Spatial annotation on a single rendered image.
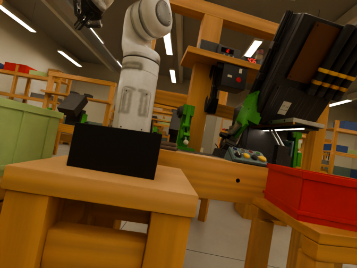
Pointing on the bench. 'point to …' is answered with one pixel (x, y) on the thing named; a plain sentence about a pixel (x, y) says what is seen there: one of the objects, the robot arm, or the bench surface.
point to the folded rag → (169, 145)
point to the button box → (244, 157)
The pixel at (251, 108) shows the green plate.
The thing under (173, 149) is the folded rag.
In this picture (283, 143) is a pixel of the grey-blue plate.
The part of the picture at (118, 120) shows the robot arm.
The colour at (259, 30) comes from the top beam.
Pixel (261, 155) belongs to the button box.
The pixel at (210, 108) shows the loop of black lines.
